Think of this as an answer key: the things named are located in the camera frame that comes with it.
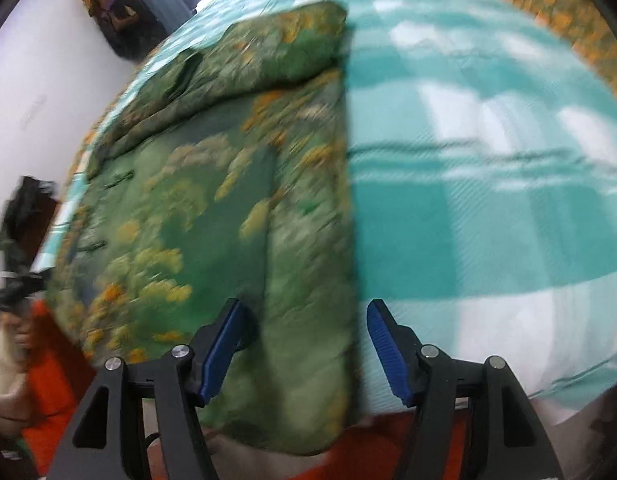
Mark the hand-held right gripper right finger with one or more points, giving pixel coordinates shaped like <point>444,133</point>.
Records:
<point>388,355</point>

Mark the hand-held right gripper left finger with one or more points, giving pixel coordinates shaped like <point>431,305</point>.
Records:
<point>221,355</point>

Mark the green floral padded jacket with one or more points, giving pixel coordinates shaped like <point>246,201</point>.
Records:
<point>198,220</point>

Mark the dark hanging clothes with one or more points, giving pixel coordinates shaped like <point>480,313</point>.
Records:
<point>128,30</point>

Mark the person's left hand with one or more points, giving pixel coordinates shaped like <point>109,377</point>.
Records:
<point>23,332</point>

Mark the dark cloth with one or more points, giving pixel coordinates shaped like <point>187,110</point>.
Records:
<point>23,215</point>

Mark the white fleece cloth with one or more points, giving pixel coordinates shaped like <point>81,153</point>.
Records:
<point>6,380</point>

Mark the teal checked blanket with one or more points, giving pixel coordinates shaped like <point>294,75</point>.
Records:
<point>463,220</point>

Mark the orange floral bedsheet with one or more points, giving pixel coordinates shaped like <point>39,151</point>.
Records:
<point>83,147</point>

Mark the orange floral quilt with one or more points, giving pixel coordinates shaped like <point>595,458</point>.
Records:
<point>553,10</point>

